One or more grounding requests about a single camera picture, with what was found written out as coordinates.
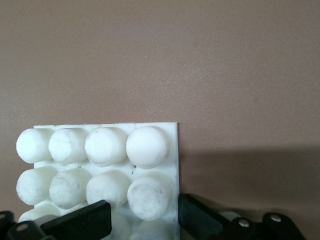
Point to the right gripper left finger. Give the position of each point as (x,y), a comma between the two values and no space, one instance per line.
(75,225)

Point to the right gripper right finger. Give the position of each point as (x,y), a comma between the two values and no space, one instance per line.
(200,220)

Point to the white studded base plate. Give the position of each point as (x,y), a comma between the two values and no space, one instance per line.
(105,150)

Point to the brown table mat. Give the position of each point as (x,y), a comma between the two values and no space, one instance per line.
(175,62)

